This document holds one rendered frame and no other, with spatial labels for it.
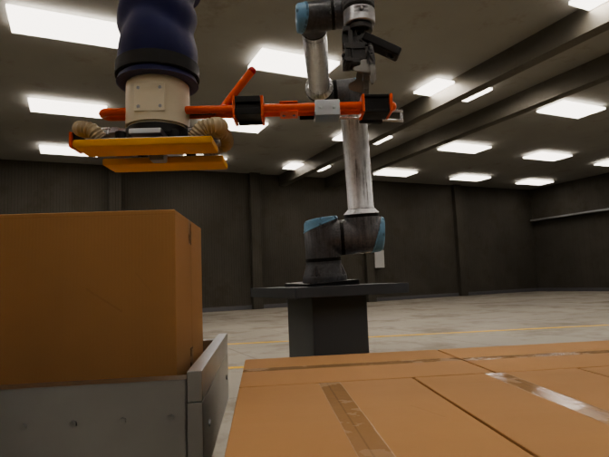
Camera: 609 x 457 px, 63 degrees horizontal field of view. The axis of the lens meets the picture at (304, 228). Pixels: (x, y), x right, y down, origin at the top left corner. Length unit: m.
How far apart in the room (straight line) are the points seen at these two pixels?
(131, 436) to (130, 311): 0.27
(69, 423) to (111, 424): 0.08
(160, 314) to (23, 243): 0.34
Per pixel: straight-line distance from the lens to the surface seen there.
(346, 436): 0.80
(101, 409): 1.07
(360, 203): 2.07
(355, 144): 2.09
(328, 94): 2.10
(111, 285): 1.19
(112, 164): 1.50
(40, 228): 1.25
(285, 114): 1.40
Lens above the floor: 0.78
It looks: 6 degrees up
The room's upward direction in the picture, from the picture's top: 2 degrees counter-clockwise
